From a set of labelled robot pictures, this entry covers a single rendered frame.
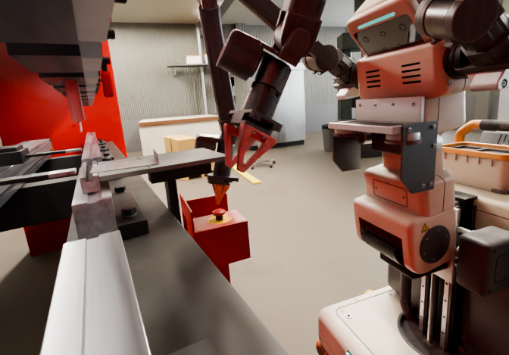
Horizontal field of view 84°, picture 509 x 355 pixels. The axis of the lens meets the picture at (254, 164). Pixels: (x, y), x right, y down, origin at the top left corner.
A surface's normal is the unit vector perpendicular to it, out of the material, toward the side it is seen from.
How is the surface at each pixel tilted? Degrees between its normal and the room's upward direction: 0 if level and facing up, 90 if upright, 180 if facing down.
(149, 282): 0
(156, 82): 90
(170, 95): 90
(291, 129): 90
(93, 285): 0
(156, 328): 0
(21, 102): 90
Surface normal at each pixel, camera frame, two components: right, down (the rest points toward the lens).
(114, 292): -0.07, -0.98
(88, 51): 0.40, 0.80
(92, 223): 0.49, 0.15
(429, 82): -0.92, 0.27
